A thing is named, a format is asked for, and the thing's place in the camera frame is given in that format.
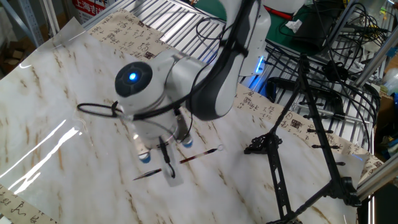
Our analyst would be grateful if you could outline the crumpled white tissue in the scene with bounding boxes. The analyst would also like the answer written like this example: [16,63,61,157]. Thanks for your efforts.
[285,19,303,34]

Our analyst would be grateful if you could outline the silver camera with blue cap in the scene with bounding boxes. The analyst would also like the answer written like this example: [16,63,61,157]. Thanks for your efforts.
[132,124,152,165]
[174,113,194,149]

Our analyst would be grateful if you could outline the black carved pen rack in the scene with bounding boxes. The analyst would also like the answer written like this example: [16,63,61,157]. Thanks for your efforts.
[244,54,363,224]

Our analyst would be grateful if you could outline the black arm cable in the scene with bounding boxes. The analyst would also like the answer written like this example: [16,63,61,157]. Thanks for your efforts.
[76,0,259,180]

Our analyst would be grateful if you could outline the grey steel shelf frame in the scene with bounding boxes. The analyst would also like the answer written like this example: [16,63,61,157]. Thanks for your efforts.
[0,0,44,47]

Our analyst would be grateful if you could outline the beige calligraphy paper scroll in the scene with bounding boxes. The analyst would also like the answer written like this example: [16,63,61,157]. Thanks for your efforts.
[0,8,385,224]

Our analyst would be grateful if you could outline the green mat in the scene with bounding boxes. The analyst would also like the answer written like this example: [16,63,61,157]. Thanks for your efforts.
[194,0,315,54]

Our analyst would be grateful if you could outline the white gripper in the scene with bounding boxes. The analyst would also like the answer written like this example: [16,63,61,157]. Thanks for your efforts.
[160,146,184,187]

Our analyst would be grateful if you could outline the red marker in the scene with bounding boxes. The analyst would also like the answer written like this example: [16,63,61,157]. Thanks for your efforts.
[267,6,295,21]

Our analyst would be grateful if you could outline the clear plastic bag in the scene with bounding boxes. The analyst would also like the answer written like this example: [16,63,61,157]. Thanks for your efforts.
[382,68,398,96]

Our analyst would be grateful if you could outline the black cable bundle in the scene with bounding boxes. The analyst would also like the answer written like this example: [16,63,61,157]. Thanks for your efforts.
[264,0,391,153]

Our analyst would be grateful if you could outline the black box device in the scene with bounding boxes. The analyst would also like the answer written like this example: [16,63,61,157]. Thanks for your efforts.
[292,12,335,55]

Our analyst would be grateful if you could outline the brown calligraphy brush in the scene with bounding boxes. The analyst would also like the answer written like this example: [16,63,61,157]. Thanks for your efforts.
[132,144,225,182]

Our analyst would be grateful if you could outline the brown cardboard boxes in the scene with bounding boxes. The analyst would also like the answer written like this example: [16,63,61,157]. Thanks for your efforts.
[0,40,32,74]

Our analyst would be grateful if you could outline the glossy marble pattern sheet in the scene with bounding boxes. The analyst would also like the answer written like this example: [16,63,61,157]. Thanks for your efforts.
[0,17,366,224]

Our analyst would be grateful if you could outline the red and white sign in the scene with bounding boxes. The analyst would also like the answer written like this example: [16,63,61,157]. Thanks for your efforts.
[72,0,109,24]

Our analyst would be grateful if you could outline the aluminium frame profile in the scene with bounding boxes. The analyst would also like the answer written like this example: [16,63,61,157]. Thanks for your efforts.
[356,161,398,202]
[354,29,398,88]

